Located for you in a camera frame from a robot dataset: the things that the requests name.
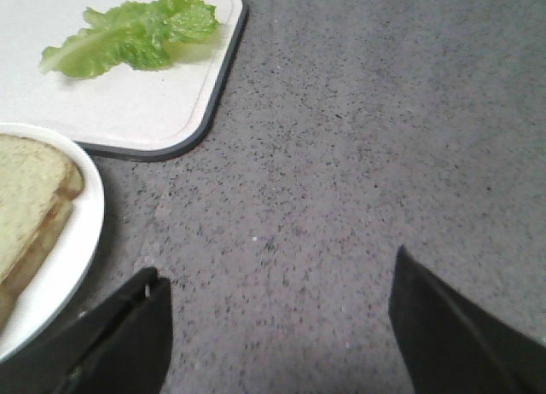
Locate white grey cutting board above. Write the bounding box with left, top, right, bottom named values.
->
left=1, top=0, right=248, bottom=161

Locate green lettuce leaf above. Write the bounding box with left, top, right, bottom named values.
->
left=38, top=0, right=218, bottom=79

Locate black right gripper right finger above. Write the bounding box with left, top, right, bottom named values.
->
left=388, top=246, right=545, bottom=393

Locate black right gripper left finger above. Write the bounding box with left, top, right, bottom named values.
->
left=1, top=268, right=173, bottom=393

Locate bread slice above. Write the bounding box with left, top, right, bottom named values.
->
left=1, top=134, right=84, bottom=272
left=1, top=201, right=73, bottom=329

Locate white round plate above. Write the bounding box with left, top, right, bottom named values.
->
left=1, top=123, right=105, bottom=361

